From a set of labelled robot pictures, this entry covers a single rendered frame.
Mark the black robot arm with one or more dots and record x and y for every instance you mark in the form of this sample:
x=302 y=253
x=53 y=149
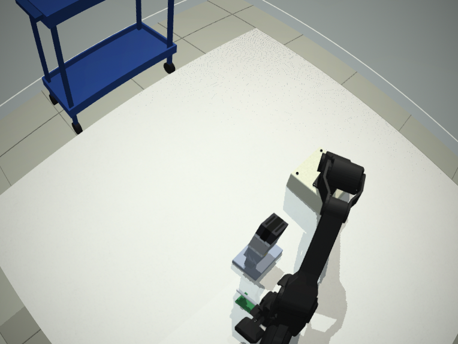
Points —
x=296 y=303

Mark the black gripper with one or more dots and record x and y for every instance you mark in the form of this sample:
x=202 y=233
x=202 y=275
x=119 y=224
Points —
x=251 y=330

